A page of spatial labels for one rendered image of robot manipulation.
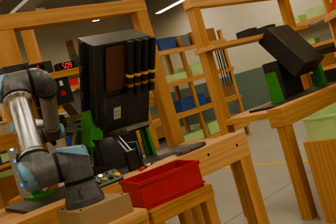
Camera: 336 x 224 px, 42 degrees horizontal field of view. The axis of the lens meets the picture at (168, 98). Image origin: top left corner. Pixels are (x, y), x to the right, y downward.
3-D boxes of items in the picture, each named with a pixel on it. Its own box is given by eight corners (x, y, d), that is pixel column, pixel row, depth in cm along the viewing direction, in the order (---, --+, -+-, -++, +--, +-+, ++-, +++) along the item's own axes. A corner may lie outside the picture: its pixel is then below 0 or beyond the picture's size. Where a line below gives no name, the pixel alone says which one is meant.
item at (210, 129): (252, 132, 898) (221, 25, 895) (163, 171, 740) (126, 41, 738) (232, 135, 939) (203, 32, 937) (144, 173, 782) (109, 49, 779)
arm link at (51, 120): (53, 57, 191) (61, 126, 228) (27, 63, 187) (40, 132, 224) (60, 76, 185) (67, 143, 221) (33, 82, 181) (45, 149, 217)
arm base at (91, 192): (112, 196, 168) (105, 171, 169) (77, 210, 159) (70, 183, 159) (93, 197, 180) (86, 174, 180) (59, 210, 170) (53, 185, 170)
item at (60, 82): (75, 100, 259) (67, 76, 259) (47, 107, 249) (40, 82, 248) (66, 103, 269) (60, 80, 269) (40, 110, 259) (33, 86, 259)
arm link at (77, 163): (96, 174, 166) (87, 139, 166) (61, 185, 161) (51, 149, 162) (91, 173, 177) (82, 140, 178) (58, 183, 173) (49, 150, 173)
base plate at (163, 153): (206, 145, 264) (205, 141, 264) (30, 216, 199) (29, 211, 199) (166, 149, 298) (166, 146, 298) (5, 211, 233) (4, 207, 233)
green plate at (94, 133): (104, 149, 235) (103, 110, 238) (90, 149, 231) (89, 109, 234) (95, 150, 245) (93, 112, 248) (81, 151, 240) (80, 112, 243)
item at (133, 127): (152, 125, 234) (151, 120, 234) (127, 134, 225) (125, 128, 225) (117, 132, 266) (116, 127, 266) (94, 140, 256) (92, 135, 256)
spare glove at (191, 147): (195, 146, 258) (194, 142, 258) (207, 144, 250) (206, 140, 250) (170, 156, 245) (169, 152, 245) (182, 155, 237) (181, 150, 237)
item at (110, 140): (144, 158, 268) (128, 105, 268) (101, 175, 250) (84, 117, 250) (129, 160, 283) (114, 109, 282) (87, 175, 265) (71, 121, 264)
